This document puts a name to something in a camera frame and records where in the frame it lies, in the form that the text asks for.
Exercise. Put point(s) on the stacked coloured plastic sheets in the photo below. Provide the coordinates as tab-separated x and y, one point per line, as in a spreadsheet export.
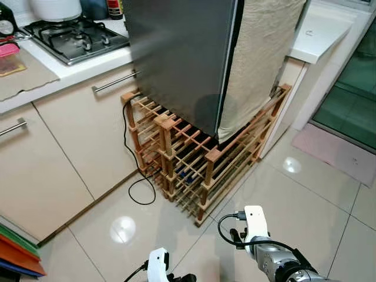
17	258

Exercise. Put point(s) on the steel gas stove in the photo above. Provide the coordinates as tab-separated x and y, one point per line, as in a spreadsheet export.
70	41

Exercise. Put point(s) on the pink floor mat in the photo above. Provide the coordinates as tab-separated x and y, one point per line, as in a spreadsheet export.
335	153

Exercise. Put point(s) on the red knobbed metal tool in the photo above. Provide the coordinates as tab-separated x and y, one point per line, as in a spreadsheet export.
9	40

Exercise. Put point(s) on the crinkled beige cloth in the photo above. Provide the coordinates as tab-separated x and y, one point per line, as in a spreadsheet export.
258	59

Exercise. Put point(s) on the dark wine bottle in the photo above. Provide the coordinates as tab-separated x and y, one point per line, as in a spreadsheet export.
6	23

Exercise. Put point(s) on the beige kitchen cabinet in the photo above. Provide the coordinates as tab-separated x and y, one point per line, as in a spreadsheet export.
59	153

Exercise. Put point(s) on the pink lidded plastic container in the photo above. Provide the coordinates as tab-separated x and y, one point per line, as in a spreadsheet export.
9	53

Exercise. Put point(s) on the dark bottle with red label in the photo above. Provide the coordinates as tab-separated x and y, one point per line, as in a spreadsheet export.
115	9

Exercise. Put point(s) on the beige counter mat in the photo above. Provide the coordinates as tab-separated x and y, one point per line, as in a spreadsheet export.
29	82

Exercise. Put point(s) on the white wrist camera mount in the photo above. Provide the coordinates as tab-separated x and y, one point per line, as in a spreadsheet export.
255	223
157	264

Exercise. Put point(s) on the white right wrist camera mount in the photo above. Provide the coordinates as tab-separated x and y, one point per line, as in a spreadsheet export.
255	223

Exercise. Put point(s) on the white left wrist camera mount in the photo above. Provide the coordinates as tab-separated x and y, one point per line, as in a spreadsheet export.
157	264

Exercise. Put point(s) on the white cooking pot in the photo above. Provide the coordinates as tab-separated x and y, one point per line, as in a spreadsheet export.
56	9

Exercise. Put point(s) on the white side cabinet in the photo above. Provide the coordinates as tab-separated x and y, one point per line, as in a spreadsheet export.
320	35

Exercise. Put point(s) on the wooden slatted rack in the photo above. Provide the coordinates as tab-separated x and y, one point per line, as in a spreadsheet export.
211	155

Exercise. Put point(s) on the grey mini fridge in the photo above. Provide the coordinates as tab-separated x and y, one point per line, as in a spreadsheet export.
176	59

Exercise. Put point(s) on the dark blue jar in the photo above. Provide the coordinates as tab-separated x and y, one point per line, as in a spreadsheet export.
94	7

